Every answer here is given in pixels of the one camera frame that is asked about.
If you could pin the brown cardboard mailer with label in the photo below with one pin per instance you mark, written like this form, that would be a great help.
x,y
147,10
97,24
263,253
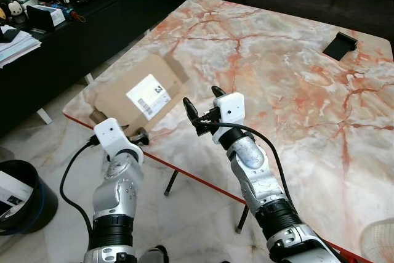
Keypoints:
x,y
123,106

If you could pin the black round rubbish bin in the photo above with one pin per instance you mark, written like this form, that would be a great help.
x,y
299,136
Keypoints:
x,y
34,204

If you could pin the white carton trash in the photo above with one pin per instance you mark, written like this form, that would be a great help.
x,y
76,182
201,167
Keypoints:
x,y
11,192

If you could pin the marble table with red rim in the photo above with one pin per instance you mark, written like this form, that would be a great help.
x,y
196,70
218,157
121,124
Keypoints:
x,y
277,78

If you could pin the blue folded umbrella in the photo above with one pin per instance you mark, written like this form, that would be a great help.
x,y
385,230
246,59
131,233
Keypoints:
x,y
74,14

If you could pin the black box with white side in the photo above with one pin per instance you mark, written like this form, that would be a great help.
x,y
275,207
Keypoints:
x,y
44,18

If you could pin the stack of white papers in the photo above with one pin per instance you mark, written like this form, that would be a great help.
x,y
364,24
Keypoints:
x,y
15,46

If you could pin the white woven basket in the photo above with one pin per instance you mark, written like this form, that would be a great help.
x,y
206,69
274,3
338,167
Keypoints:
x,y
378,244

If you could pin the black round-eared plush toy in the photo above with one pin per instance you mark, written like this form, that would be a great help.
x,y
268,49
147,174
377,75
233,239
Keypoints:
x,y
11,10

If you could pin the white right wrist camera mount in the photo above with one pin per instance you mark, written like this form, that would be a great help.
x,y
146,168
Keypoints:
x,y
231,109

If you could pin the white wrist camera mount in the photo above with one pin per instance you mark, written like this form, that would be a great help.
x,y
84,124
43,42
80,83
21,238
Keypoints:
x,y
111,133
231,109

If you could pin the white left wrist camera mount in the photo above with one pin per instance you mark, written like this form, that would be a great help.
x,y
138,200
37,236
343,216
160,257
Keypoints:
x,y
111,133

